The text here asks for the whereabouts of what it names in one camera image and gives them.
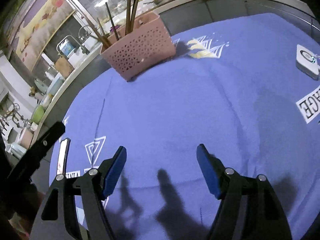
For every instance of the white detergent jug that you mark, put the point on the white detergent jug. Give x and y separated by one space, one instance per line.
66 48

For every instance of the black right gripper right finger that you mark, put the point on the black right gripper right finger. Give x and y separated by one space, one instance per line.
249 207

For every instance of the blue printed tablecloth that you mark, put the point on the blue printed tablecloth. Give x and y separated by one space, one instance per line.
233 86

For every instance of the wooden cutting board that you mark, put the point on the wooden cutting board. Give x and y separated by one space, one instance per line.
63 66

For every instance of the black smartphone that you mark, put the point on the black smartphone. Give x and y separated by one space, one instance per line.
62 157

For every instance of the green bowl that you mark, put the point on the green bowl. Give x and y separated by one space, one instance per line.
37 114

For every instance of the dark brown wooden chopstick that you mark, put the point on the dark brown wooden chopstick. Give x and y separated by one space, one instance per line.
112 22

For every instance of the chrome kitchen faucet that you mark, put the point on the chrome kitchen faucet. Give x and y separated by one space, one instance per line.
75 43

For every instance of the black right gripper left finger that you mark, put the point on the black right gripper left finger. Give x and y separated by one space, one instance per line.
57 217

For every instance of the small white electronic device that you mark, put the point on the small white electronic device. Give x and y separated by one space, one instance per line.
306 62

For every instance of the pink perforated plastic basket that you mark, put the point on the pink perforated plastic basket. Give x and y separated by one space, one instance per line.
148 44

